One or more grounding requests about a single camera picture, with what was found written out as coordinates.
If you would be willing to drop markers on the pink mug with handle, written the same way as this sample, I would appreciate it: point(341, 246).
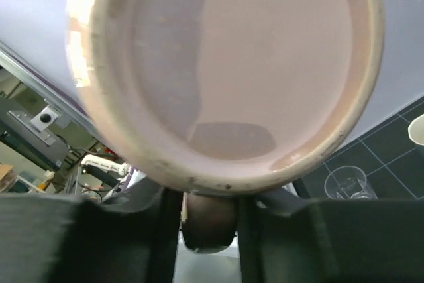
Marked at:
point(218, 98)

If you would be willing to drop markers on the clear plastic cup left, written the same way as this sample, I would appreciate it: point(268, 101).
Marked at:
point(348, 182)

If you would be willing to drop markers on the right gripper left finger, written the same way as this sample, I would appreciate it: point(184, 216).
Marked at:
point(46, 238)

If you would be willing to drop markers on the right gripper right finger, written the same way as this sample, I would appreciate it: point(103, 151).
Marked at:
point(284, 238)

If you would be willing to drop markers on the black grid mat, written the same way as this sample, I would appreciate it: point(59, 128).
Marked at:
point(389, 159)

